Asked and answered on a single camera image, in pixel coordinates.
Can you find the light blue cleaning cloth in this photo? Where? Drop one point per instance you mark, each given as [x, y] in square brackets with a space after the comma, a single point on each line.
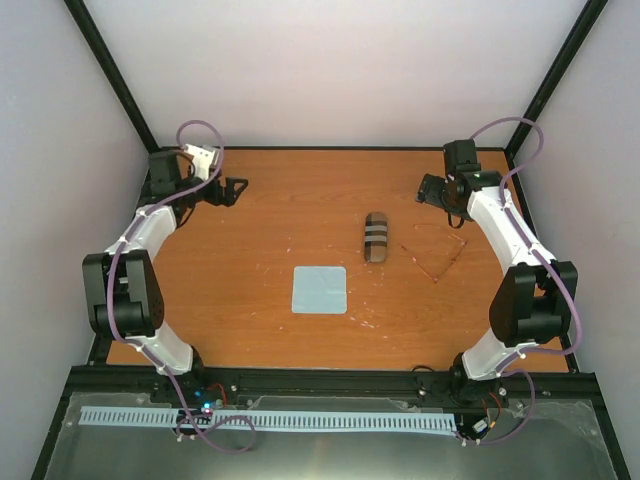
[319, 290]

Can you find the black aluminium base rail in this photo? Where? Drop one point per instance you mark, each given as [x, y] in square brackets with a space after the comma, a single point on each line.
[239, 385]

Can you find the left black frame post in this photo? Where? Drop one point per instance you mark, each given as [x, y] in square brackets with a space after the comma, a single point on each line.
[98, 47]

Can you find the black frame post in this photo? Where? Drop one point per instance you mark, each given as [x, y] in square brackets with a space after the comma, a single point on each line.
[577, 35]
[98, 47]

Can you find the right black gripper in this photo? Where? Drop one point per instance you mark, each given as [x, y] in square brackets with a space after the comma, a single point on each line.
[431, 183]

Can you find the brown striped glasses case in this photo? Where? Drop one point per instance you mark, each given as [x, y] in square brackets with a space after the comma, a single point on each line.
[376, 237]

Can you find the light blue slotted cable duct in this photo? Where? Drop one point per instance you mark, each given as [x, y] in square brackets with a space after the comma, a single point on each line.
[274, 421]

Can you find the thin red frame glasses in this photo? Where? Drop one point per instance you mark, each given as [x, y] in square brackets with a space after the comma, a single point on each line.
[432, 249]

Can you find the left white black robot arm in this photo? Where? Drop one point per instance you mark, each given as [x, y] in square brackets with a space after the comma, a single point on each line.
[123, 295]

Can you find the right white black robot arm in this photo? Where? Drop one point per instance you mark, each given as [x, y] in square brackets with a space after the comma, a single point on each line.
[534, 302]

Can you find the right black frame post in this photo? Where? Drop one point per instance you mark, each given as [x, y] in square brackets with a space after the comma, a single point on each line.
[577, 35]

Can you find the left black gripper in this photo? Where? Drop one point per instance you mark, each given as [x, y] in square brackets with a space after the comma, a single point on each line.
[227, 197]

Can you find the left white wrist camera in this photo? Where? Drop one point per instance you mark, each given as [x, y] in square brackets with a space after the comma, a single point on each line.
[206, 160]

